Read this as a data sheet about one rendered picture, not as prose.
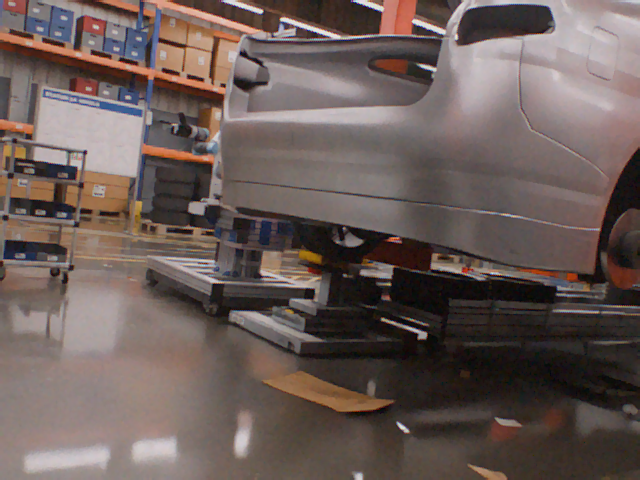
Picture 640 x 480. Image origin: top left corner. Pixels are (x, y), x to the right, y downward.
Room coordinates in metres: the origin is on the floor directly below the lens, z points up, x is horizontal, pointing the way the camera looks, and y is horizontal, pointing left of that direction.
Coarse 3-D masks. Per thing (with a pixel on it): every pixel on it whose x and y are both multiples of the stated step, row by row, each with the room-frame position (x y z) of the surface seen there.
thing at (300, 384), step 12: (300, 372) 3.23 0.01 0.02; (276, 384) 3.01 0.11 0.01; (288, 384) 3.04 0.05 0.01; (300, 384) 3.06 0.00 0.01; (312, 384) 3.09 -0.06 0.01; (324, 384) 3.13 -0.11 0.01; (300, 396) 2.89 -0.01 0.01; (312, 396) 2.91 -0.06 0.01; (324, 396) 2.93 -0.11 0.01; (336, 396) 2.95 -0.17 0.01; (348, 396) 2.98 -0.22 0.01; (360, 396) 3.00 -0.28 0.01; (336, 408) 2.78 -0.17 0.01; (348, 408) 2.80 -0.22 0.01; (360, 408) 2.79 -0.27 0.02; (372, 408) 2.79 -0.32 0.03
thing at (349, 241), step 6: (324, 228) 4.02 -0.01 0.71; (330, 228) 4.28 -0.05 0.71; (342, 234) 4.35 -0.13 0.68; (348, 234) 4.41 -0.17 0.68; (336, 240) 4.37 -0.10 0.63; (342, 240) 4.35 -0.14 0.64; (348, 240) 4.33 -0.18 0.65; (354, 240) 4.30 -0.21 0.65; (360, 240) 4.26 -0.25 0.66; (366, 240) 4.23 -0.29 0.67; (342, 246) 4.11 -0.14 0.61; (348, 246) 4.17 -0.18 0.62; (354, 246) 4.18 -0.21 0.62; (360, 246) 4.20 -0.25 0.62
